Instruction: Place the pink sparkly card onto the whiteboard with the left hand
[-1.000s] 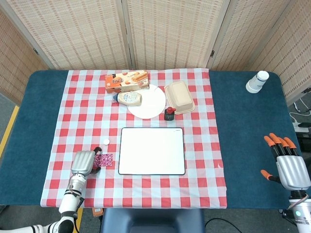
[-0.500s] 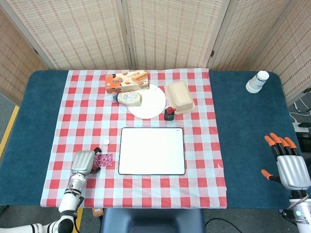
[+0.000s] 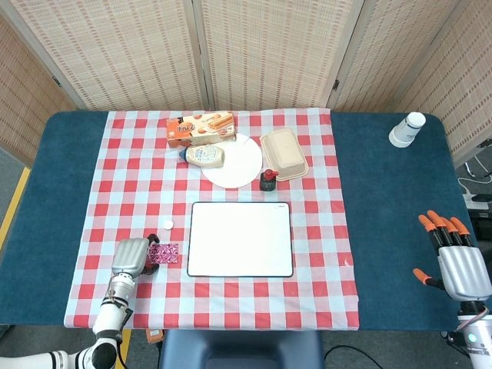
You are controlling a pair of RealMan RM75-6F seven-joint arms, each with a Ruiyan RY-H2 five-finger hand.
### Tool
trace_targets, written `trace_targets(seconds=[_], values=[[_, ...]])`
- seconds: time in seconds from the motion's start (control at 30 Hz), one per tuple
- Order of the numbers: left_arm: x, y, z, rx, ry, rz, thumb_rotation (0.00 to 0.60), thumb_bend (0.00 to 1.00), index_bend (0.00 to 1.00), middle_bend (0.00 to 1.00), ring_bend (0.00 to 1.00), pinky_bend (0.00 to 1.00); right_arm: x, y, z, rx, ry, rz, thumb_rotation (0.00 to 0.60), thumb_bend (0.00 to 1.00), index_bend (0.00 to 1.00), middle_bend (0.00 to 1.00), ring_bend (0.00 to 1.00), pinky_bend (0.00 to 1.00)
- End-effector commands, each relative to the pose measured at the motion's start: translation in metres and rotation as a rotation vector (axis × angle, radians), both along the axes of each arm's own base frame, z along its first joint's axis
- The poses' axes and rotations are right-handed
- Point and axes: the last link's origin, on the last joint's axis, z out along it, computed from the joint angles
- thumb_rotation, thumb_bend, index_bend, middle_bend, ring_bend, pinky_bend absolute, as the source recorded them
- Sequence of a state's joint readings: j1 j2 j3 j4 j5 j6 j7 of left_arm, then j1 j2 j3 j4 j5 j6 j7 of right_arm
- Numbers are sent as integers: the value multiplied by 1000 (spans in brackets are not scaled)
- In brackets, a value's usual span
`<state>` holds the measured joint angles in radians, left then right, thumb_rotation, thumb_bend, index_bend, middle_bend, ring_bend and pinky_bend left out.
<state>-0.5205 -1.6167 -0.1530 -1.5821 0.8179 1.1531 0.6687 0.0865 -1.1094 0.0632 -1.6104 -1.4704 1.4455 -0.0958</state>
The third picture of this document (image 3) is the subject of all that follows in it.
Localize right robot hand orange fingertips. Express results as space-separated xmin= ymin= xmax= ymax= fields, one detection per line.
xmin=413 ymin=210 xmax=492 ymax=301

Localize dark blue padded seat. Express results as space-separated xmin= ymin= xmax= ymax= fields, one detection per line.
xmin=158 ymin=329 xmax=324 ymax=369

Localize red white checkered tablecloth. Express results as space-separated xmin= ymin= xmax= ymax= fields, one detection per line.
xmin=63 ymin=108 xmax=361 ymax=332

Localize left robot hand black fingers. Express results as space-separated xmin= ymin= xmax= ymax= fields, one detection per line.
xmin=111 ymin=233 xmax=161 ymax=277

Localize black floor cable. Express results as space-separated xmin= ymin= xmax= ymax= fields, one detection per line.
xmin=322 ymin=344 xmax=380 ymax=369

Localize cream mayonnaise squeeze bottle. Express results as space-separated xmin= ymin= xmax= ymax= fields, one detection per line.
xmin=178 ymin=144 xmax=226 ymax=169

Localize woven folding screen panel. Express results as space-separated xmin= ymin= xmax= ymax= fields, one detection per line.
xmin=326 ymin=0 xmax=472 ymax=115
xmin=0 ymin=0 xmax=211 ymax=112
xmin=0 ymin=15 xmax=76 ymax=166
xmin=191 ymin=0 xmax=364 ymax=112
xmin=391 ymin=0 xmax=492 ymax=166

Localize white power strip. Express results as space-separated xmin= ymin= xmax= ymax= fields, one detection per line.
xmin=460 ymin=191 xmax=492 ymax=211

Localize pink patterned packet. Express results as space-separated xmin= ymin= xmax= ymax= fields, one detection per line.
xmin=148 ymin=242 xmax=181 ymax=266

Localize dark blue table cover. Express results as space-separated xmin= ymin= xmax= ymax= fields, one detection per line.
xmin=0 ymin=110 xmax=477 ymax=334

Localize white paper cup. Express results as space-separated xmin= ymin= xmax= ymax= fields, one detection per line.
xmin=388 ymin=111 xmax=427 ymax=148

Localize black bottle with red cap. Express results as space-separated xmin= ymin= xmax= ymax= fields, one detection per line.
xmin=259 ymin=168 xmax=279 ymax=192

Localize white board with black edge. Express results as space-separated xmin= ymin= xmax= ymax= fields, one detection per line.
xmin=187 ymin=201 xmax=294 ymax=278

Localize beige lidded food container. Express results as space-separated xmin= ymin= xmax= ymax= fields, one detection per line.
xmin=259 ymin=128 xmax=310 ymax=182

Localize orange biscuit box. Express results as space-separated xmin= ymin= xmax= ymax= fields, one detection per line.
xmin=166 ymin=111 xmax=237 ymax=150

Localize white round plate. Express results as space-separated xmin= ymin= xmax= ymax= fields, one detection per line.
xmin=201 ymin=133 xmax=264 ymax=189

